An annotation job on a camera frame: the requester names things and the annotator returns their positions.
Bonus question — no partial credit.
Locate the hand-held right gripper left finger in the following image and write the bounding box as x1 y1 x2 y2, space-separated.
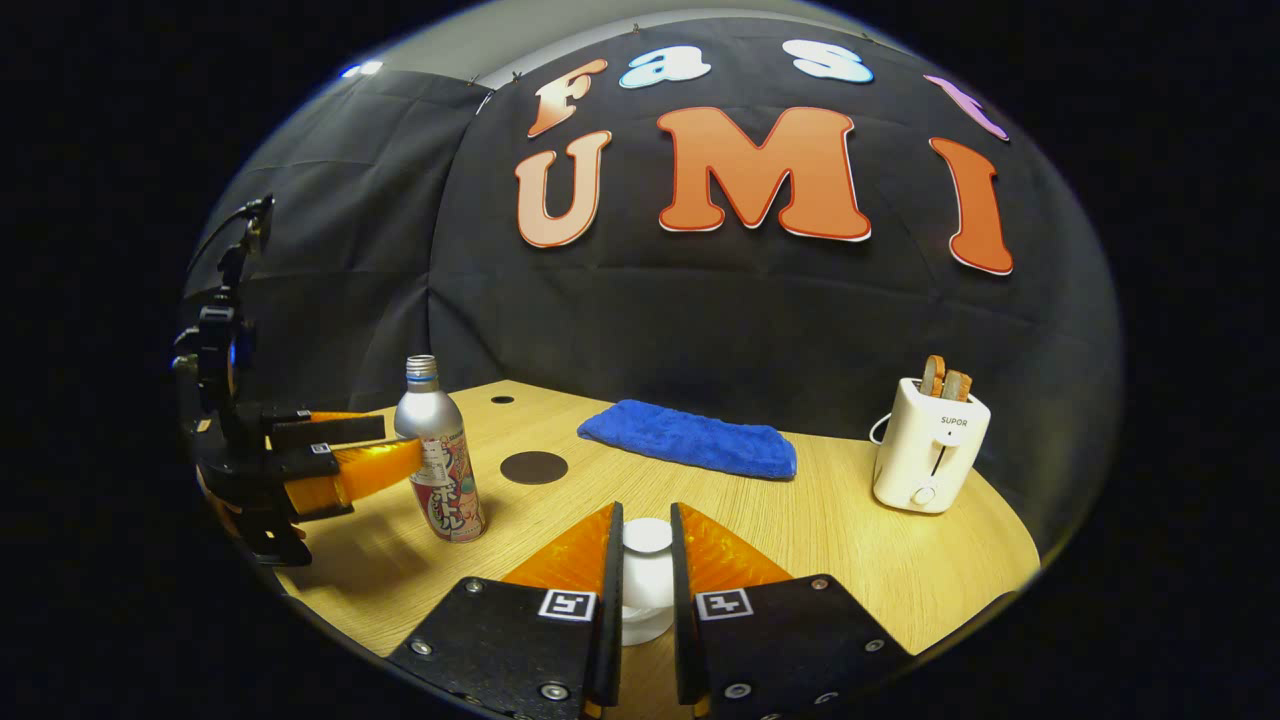
388 502 627 720

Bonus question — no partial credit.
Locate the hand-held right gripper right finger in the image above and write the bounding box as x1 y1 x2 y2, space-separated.
669 502 917 720

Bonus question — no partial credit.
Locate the white teacup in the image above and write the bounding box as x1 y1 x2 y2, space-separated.
621 602 676 648

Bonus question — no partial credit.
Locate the white teacup lid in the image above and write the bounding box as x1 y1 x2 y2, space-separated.
619 517 678 613

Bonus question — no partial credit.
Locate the silver water bottle red label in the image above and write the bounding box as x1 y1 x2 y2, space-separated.
394 354 489 544

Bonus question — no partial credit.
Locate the dark brown round coaster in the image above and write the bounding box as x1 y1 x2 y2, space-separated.
500 451 570 487

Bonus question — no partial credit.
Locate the blue towel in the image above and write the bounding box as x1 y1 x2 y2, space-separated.
577 399 799 482

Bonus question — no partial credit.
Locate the dark grey curtain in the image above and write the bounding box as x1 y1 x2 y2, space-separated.
185 70 493 426

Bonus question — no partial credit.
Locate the white toaster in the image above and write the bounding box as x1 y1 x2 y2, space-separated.
872 377 993 516

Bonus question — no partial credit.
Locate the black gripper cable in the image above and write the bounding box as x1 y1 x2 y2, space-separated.
185 198 269 293

